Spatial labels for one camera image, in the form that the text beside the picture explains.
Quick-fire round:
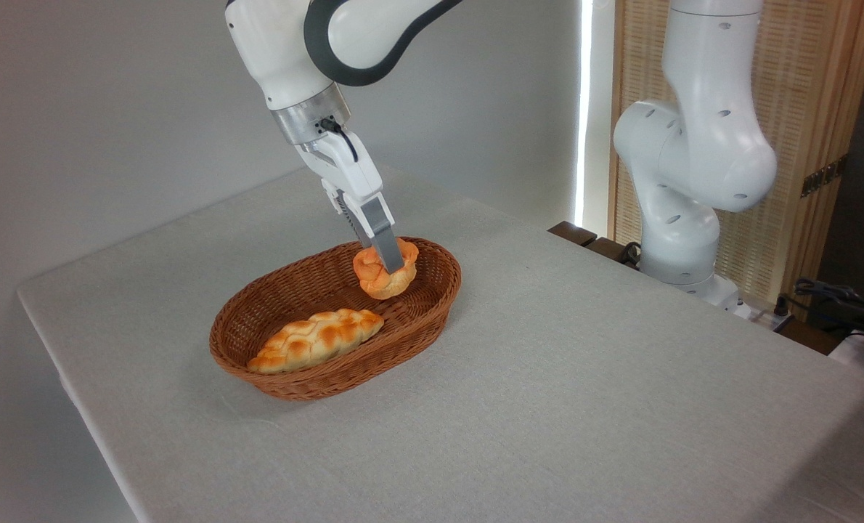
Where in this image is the black cable bundle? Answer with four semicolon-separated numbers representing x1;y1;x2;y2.
794;277;864;344

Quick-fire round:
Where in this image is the dark wooden furniture piece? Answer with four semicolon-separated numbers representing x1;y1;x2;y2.
547;221;640;271

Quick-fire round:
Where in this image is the metal screen hinge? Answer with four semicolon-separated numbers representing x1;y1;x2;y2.
800;158;848;198

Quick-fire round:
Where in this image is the grey tablecloth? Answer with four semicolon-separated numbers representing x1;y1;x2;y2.
16;163;864;523

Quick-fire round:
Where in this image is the brown wicker oval basket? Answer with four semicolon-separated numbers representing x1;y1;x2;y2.
209;236;462;402

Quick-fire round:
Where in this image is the round orange bread bun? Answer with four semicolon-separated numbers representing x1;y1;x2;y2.
352;238;420;301

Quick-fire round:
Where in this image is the long braided bread loaf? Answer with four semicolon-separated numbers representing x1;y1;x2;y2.
247;309;386;376

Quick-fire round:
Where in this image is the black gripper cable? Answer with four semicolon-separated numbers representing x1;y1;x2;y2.
320;117;360;163

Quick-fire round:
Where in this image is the wooden folding screen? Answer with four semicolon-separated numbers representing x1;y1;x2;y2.
608;0;864;322

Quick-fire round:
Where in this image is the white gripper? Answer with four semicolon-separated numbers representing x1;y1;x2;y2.
294;128;406;274

